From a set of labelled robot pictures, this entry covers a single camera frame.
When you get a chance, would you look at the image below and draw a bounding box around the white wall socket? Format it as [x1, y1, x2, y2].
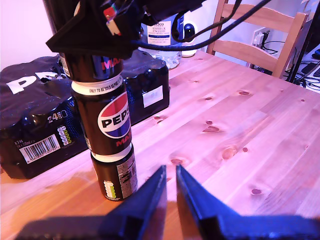
[252, 26, 270, 48]

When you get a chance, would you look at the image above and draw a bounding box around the shrink-wrapped Pepsi Max can pack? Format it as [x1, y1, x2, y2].
[0, 51, 171, 180]

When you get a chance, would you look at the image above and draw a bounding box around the wooden chair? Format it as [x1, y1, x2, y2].
[206, 0, 310, 78]

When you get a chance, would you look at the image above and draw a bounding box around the black Pepsi Max can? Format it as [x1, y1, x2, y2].
[71, 74, 133, 161]
[42, 0, 125, 83]
[90, 144, 139, 202]

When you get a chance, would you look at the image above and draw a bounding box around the black cable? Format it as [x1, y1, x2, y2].
[132, 0, 273, 52]
[171, 0, 243, 43]

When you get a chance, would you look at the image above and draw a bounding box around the small white round camera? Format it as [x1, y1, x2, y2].
[181, 21, 200, 57]

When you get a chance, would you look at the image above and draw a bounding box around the large clear water bottle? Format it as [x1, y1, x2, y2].
[139, 13, 186, 70]

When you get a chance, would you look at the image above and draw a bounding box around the black stand pole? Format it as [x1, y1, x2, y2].
[289, 0, 320, 83]

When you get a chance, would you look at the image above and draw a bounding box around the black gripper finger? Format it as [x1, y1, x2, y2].
[106, 164, 168, 240]
[175, 164, 242, 240]
[45, 0, 141, 60]

